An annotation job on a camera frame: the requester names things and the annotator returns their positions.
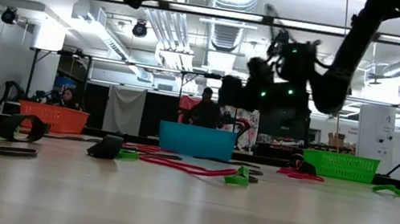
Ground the wide black rubber band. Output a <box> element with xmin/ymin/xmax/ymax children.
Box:
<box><xmin>85</xmin><ymin>131</ymin><xmax>125</xmax><ymax>162</ymax></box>
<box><xmin>295</xmin><ymin>158</ymin><xmax>320</xmax><ymax>177</ymax></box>
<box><xmin>0</xmin><ymin>109</ymin><xmax>48</xmax><ymax>147</ymax></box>

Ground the brown cardboard box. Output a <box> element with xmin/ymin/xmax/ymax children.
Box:
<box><xmin>326</xmin><ymin>131</ymin><xmax>347</xmax><ymax>149</ymax></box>

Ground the floral hanging cloth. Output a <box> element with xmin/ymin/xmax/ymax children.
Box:
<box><xmin>216</xmin><ymin>105</ymin><xmax>262</xmax><ymax>153</ymax></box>

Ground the red hanging cloth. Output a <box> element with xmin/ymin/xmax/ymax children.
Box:
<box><xmin>175</xmin><ymin>94</ymin><xmax>203</xmax><ymax>127</ymax></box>

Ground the black monitor screen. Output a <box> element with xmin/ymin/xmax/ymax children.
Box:
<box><xmin>256</xmin><ymin>112</ymin><xmax>312</xmax><ymax>144</ymax></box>

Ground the grey hanging cloth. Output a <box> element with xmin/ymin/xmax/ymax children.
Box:
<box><xmin>101</xmin><ymin>83</ymin><xmax>148</xmax><ymax>137</ymax></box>

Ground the person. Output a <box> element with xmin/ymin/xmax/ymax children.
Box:
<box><xmin>181</xmin><ymin>83</ymin><xmax>226</xmax><ymax>130</ymax></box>
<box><xmin>58</xmin><ymin>87</ymin><xmax>84</xmax><ymax>112</ymax></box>

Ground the orange plastic basket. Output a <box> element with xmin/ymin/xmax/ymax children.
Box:
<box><xmin>15</xmin><ymin>99</ymin><xmax>91</xmax><ymax>138</ymax></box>

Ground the green plastic basket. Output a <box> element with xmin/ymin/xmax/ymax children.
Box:
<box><xmin>298</xmin><ymin>146</ymin><xmax>382</xmax><ymax>186</ymax></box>

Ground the white pillar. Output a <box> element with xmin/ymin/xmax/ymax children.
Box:
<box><xmin>349</xmin><ymin>102</ymin><xmax>400</xmax><ymax>179</ymax></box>

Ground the black table frame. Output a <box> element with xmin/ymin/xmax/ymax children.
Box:
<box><xmin>0</xmin><ymin>112</ymin><xmax>400</xmax><ymax>194</ymax></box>

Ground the black frame bracket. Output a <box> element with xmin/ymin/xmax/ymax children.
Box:
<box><xmin>286</xmin><ymin>152</ymin><xmax>306</xmax><ymax>174</ymax></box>

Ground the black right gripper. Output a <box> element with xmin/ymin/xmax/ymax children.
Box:
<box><xmin>217</xmin><ymin>51</ymin><xmax>302</xmax><ymax>119</ymax></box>

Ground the blue plastic basket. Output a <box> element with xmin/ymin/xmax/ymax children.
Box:
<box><xmin>154</xmin><ymin>119</ymin><xmax>239</xmax><ymax>164</ymax></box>

